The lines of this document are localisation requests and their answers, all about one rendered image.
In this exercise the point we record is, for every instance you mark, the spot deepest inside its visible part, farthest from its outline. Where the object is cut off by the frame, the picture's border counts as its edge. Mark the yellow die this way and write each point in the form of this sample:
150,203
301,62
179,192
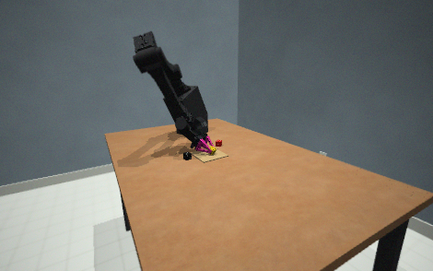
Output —
213,150

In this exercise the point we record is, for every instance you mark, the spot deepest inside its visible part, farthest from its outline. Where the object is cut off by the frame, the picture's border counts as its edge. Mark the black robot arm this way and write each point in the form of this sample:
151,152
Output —
151,60

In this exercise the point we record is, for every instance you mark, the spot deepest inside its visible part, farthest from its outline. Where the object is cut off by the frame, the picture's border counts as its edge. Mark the black die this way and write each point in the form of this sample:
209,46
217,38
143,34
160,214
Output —
187,155

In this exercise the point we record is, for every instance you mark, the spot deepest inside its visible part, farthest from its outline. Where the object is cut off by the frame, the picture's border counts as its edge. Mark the beige square mat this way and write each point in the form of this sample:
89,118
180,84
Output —
205,157

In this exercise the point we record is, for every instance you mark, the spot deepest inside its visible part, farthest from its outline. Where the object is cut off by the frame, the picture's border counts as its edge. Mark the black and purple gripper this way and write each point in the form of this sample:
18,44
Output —
201,141

